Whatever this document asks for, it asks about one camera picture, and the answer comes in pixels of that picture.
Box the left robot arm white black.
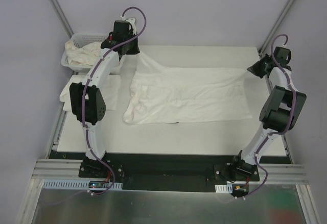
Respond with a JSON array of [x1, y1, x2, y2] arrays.
[[69, 17, 139, 178]]

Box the white cable duct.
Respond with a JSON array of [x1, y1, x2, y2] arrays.
[[215, 184, 233, 194], [43, 180, 111, 191]]

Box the left aluminium frame post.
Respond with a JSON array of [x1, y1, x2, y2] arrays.
[[49, 0, 74, 38]]

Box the aluminium rail front left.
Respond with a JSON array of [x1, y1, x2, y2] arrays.
[[32, 158, 85, 178]]

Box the aluminium rail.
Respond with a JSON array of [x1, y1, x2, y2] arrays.
[[258, 164, 309, 184], [32, 158, 85, 178]]

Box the right white cable duct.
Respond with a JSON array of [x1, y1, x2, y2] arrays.
[[215, 184, 233, 194]]

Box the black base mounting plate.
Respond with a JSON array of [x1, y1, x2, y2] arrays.
[[48, 151, 260, 192]]

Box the right aluminium frame post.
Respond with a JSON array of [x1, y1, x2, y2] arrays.
[[258, 0, 297, 57]]

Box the left white cable duct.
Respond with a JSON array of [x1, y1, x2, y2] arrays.
[[43, 180, 111, 191]]

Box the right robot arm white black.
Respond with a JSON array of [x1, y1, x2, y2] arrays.
[[228, 47, 307, 181]]

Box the folded white t shirt stack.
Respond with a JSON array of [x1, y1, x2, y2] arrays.
[[59, 73, 121, 112]]

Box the aluminium frame post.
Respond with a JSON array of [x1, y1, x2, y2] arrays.
[[49, 0, 74, 38], [258, 0, 297, 57]]

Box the aluminium rail front right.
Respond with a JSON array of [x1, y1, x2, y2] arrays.
[[258, 164, 309, 184]]

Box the cream clothes in basket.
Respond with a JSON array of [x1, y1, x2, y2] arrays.
[[65, 41, 101, 66]]

